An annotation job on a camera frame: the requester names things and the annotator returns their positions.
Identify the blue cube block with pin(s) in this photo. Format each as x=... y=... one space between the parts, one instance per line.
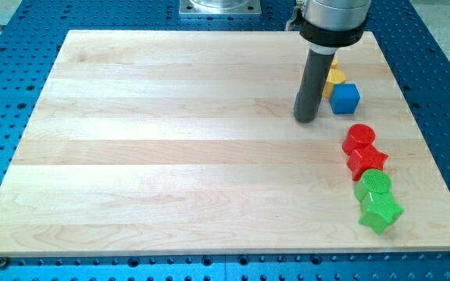
x=344 y=99

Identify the blue triangle block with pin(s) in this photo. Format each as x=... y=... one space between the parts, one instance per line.
x=295 y=105

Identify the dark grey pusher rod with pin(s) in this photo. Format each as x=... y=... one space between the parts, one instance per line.
x=314 y=77

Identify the yellow hexagon block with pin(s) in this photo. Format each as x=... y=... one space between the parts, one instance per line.
x=334 y=77

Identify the red cylinder block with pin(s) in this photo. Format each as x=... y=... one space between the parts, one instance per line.
x=358 y=136

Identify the yellow block behind rod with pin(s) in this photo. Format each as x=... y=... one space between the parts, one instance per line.
x=334 y=64

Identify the red star block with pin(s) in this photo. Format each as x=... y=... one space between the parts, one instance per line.
x=366 y=158

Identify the green cylinder block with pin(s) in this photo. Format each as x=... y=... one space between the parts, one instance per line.
x=372 y=181

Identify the green star block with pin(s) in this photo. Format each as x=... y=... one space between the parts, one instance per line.
x=379 y=211

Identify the blue perforated metal table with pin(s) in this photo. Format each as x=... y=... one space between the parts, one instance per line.
x=31 y=40

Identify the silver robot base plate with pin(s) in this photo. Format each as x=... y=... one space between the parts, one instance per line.
x=219 y=7

